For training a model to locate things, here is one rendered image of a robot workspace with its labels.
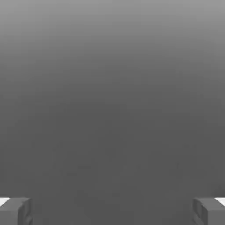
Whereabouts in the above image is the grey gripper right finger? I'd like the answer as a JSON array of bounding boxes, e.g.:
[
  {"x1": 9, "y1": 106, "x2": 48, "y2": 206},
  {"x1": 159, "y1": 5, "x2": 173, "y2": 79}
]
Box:
[{"x1": 192, "y1": 197, "x2": 225, "y2": 225}]

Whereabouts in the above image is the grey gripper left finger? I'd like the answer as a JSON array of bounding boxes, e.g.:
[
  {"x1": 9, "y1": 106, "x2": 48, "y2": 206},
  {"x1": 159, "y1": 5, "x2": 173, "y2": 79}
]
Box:
[{"x1": 0, "y1": 197, "x2": 33, "y2": 225}]

